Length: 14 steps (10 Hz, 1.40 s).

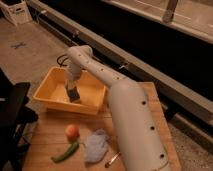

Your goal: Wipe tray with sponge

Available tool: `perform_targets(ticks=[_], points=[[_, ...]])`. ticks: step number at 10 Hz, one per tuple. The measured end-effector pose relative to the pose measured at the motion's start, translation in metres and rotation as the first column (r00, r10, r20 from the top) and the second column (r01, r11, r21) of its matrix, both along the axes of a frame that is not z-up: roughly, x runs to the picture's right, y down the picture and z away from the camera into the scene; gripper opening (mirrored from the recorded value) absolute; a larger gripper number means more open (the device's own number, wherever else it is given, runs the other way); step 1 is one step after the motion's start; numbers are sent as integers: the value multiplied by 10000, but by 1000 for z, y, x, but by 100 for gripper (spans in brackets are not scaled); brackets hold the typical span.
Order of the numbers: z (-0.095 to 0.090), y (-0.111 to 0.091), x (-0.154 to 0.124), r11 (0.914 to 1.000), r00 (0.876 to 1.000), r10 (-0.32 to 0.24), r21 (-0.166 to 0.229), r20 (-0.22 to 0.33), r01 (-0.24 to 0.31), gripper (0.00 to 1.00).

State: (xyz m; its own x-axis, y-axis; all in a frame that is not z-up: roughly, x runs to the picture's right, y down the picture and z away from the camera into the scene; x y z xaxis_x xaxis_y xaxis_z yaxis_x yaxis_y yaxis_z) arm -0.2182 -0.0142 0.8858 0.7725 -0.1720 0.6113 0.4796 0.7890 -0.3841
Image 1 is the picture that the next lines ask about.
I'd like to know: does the grey crumpled cloth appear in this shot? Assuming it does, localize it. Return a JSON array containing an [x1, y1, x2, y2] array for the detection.
[[84, 129, 109, 163]]

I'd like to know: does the wooden table board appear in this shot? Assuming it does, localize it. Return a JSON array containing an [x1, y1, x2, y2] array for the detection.
[[22, 82, 182, 171]]

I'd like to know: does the black chair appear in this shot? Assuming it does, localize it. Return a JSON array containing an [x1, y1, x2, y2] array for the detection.
[[0, 67, 38, 171]]

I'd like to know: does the dark sponge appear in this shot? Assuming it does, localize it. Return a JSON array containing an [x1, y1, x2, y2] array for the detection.
[[67, 88, 80, 103]]

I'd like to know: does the white cardboard box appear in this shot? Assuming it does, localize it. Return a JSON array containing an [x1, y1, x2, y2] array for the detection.
[[0, 0, 32, 26]]

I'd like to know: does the green pepper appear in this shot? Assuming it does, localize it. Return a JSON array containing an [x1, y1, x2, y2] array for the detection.
[[51, 142, 79, 163]]

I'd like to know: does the black cable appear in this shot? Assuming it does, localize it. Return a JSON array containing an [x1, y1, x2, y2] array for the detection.
[[56, 54, 70, 69]]

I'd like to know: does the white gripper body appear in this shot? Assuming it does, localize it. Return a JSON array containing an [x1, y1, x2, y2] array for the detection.
[[66, 73, 81, 90]]

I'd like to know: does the orange peach fruit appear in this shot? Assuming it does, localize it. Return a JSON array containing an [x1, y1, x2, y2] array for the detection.
[[65, 124, 79, 142]]

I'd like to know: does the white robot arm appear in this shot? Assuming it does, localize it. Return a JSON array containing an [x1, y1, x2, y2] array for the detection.
[[66, 45, 171, 171]]

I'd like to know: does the yellow plastic tray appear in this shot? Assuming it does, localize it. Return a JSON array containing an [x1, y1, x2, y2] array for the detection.
[[34, 67, 106, 115]]

